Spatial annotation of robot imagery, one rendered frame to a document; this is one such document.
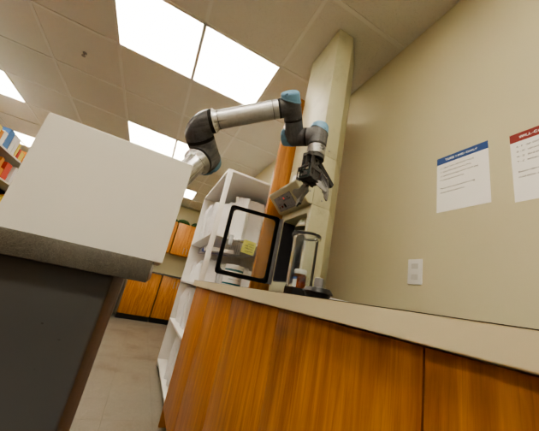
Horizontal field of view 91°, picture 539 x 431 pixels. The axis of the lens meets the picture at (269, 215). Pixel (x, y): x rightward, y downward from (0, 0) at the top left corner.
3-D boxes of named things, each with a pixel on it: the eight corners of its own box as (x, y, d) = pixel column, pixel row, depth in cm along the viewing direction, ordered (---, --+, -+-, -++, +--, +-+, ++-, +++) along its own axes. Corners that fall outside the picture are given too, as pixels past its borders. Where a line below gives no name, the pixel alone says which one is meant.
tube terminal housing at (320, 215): (304, 302, 157) (322, 185, 180) (340, 309, 128) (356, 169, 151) (267, 293, 148) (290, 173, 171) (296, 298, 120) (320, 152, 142)
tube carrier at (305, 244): (319, 298, 90) (327, 238, 97) (298, 292, 84) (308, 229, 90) (296, 294, 98) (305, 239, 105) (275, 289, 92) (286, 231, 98)
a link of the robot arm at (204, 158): (98, 202, 75) (194, 132, 116) (124, 240, 84) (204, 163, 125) (131, 203, 71) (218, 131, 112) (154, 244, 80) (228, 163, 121)
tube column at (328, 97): (322, 185, 180) (338, 79, 207) (356, 169, 151) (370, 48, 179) (291, 172, 171) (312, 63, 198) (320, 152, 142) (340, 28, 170)
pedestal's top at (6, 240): (-94, 234, 37) (-77, 209, 38) (15, 252, 66) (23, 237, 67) (145, 282, 47) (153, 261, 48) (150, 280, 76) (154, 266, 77)
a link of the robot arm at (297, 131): (282, 117, 113) (308, 115, 109) (286, 143, 119) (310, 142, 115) (277, 124, 107) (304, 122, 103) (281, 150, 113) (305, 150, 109)
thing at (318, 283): (338, 304, 78) (340, 282, 80) (318, 300, 73) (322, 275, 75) (314, 300, 85) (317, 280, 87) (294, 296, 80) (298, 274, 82)
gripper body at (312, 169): (294, 180, 102) (299, 154, 105) (309, 189, 107) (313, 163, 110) (310, 176, 96) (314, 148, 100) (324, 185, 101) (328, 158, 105)
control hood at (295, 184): (282, 215, 162) (285, 201, 165) (311, 203, 133) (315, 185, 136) (265, 209, 158) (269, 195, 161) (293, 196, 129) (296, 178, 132)
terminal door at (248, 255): (267, 284, 148) (280, 217, 160) (213, 272, 142) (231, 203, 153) (266, 284, 149) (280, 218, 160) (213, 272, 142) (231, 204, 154)
